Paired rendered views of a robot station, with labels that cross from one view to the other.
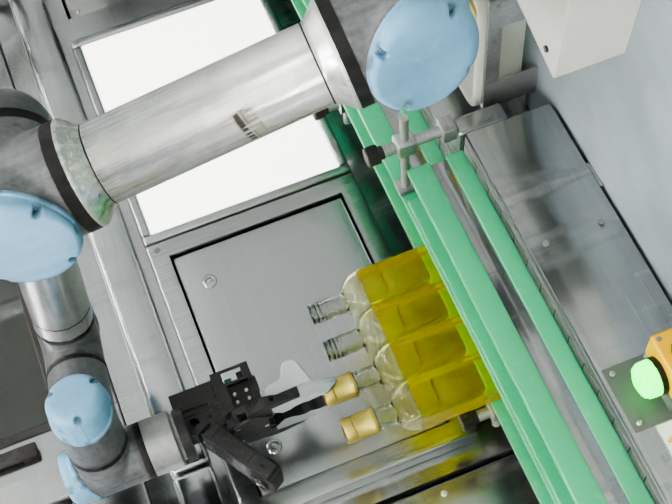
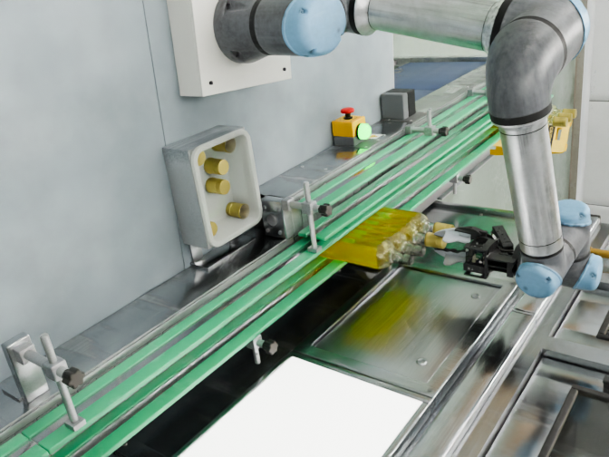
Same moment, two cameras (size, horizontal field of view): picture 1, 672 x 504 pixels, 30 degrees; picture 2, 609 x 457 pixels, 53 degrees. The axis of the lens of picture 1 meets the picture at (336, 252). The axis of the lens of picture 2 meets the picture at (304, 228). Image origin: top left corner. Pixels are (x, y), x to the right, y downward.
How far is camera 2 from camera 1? 2.07 m
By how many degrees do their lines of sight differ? 85
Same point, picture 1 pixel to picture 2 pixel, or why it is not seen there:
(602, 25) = not seen: hidden behind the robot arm
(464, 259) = (352, 184)
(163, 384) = (500, 344)
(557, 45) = not seen: hidden behind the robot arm
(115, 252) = (453, 413)
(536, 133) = (269, 188)
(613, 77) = (264, 102)
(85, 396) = (562, 204)
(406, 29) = not seen: outside the picture
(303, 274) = (376, 334)
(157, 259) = (435, 386)
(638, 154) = (286, 116)
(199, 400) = (499, 256)
